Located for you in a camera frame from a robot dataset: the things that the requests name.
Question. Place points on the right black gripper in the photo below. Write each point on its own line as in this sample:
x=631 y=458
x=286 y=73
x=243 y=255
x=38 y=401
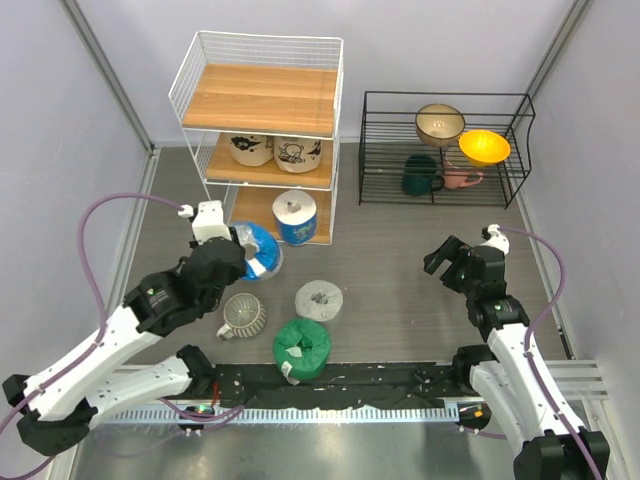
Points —
x=453 y=249

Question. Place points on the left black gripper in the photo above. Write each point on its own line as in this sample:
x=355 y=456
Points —
x=240 y=269

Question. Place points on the blue white plastic-wrapped roll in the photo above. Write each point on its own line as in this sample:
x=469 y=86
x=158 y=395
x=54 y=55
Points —
x=263 y=254

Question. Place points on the white roll blue wrapper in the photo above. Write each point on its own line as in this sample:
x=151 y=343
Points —
x=295 y=213

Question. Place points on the brown paper roll with cartoon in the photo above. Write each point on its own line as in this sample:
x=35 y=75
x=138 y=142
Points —
x=297 y=154

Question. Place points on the grey paper towel roll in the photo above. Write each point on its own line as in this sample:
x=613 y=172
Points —
x=320 y=301

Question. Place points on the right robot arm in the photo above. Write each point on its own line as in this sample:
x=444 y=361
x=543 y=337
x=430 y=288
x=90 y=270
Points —
x=548 y=439

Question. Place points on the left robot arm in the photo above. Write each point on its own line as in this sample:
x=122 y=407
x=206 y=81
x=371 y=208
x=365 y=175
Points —
x=60 y=405

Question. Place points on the grey ribbed mug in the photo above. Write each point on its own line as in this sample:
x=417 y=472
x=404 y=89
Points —
x=244 y=316

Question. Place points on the pink mug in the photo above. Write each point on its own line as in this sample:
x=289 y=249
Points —
x=458 y=172

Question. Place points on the dark green mug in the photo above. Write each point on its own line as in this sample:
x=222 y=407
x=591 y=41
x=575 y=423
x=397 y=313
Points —
x=422 y=175

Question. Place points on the yellow bowl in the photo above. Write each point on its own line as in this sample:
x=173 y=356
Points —
x=484 y=147

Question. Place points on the green wrapped paper roll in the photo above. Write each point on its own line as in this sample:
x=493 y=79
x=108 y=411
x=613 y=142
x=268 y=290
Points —
x=301 y=349

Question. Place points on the brown glass bowl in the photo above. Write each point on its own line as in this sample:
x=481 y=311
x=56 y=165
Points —
x=439 y=125

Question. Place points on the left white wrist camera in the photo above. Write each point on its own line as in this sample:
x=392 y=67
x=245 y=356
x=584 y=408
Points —
x=206 y=220

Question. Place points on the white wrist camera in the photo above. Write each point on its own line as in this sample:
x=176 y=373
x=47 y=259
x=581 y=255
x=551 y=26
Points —
x=206 y=220
x=495 y=238

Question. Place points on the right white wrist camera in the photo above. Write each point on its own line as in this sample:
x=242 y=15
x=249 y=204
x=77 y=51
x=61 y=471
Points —
x=495 y=238

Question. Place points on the black wire rack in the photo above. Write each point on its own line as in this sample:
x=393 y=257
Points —
x=388 y=137

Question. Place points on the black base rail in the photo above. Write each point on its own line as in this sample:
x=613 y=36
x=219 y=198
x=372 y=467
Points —
x=386 y=386

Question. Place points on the white wire wooden shelf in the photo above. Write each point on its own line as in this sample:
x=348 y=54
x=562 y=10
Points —
x=239 y=83

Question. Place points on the slotted cable duct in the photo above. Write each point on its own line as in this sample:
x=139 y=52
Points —
x=158 y=414

